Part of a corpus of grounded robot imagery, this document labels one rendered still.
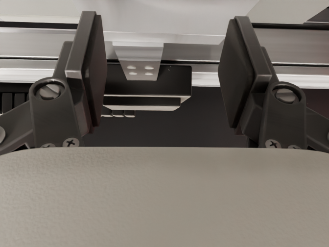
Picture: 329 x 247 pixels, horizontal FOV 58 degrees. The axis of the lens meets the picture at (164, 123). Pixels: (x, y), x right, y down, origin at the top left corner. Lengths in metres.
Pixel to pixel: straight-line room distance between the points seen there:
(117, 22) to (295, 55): 0.33
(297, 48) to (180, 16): 0.32
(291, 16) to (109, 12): 0.10
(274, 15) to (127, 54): 0.11
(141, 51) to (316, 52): 0.31
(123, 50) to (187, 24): 0.06
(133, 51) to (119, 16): 0.06
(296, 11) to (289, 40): 0.29
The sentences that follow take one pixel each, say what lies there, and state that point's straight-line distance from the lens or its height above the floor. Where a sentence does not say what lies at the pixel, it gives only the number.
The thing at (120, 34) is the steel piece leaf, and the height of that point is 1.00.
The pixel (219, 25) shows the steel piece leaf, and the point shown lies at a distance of 0.18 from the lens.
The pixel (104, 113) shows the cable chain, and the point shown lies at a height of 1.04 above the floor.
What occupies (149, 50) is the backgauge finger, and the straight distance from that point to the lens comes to 0.22.
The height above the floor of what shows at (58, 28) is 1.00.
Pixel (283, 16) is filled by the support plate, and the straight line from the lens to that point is 0.18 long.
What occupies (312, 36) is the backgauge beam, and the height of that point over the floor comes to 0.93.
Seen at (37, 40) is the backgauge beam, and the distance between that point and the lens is 0.44.
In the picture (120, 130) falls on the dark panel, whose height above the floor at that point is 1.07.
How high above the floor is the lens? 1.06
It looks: 1 degrees down
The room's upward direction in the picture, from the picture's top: 179 degrees counter-clockwise
